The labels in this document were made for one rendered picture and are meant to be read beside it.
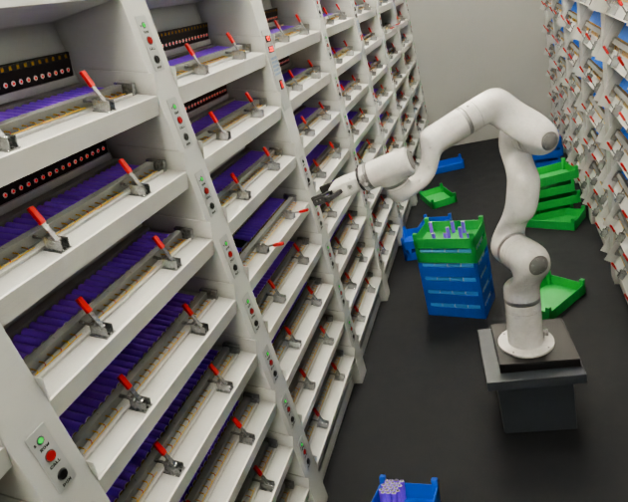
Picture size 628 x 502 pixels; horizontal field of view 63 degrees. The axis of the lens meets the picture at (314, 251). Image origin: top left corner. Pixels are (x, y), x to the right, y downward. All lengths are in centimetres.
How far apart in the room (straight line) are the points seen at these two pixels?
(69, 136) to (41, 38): 38
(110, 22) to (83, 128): 33
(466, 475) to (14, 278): 159
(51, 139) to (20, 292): 28
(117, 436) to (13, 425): 26
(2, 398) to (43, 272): 21
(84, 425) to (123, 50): 82
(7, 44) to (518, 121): 131
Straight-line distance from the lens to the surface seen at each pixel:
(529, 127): 166
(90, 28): 139
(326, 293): 213
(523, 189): 175
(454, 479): 204
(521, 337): 197
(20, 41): 136
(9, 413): 95
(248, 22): 195
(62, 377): 103
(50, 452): 100
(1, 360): 94
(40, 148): 103
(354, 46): 328
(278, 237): 177
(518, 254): 177
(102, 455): 113
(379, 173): 155
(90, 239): 107
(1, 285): 98
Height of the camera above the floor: 156
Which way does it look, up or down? 24 degrees down
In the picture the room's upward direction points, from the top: 17 degrees counter-clockwise
